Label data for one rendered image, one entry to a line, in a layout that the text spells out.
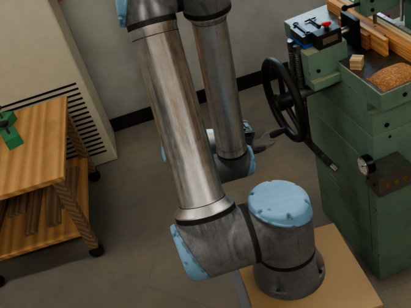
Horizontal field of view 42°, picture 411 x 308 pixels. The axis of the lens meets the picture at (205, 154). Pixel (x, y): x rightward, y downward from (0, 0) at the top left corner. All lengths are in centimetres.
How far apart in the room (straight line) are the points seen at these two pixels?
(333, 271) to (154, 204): 142
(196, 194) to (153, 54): 33
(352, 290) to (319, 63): 68
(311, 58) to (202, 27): 48
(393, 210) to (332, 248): 49
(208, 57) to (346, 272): 66
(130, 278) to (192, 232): 122
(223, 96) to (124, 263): 131
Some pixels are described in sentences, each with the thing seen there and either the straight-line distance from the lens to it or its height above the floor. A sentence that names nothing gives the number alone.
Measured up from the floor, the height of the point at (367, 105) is 82.
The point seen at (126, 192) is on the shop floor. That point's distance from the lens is 286.
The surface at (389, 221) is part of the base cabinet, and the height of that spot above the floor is 31.
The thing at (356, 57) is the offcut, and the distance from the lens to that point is 167.
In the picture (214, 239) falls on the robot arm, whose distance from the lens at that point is 125.
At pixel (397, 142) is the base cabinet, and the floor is 65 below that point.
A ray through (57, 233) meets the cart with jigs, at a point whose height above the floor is 18.
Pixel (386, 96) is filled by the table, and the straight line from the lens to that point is 157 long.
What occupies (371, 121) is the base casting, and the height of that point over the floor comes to 78.
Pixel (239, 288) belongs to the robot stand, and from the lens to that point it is 157.
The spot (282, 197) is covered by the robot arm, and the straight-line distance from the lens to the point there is 130.
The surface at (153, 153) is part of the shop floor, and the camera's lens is 305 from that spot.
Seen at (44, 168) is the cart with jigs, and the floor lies 53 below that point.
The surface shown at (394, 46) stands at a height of 92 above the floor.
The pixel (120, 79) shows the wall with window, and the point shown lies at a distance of 318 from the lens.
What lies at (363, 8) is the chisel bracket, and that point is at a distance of 173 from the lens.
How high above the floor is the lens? 179
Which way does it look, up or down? 38 degrees down
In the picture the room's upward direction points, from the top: 17 degrees counter-clockwise
